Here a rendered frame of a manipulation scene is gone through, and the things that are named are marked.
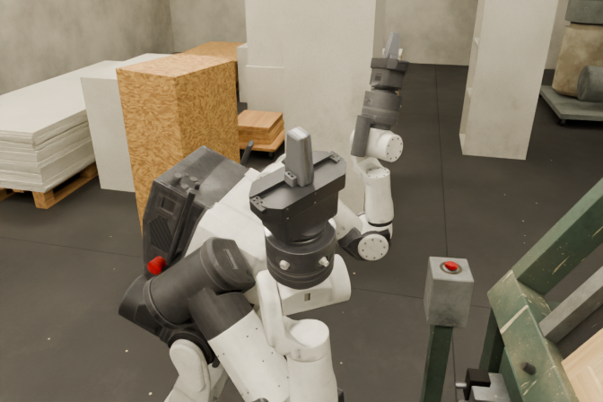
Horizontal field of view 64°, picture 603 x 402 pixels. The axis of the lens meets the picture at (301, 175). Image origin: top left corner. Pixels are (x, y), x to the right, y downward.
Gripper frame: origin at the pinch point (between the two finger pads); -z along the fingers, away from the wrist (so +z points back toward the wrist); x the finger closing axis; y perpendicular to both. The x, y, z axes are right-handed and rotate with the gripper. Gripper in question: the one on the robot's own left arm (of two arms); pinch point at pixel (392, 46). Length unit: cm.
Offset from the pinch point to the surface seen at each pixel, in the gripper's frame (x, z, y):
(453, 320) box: -11, 76, -43
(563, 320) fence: 18, 60, -53
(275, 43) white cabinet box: -401, -21, -65
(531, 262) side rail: -5, 53, -61
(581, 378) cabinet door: 30, 68, -48
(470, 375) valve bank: 8, 82, -37
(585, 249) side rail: 2, 46, -72
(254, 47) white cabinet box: -413, -15, -45
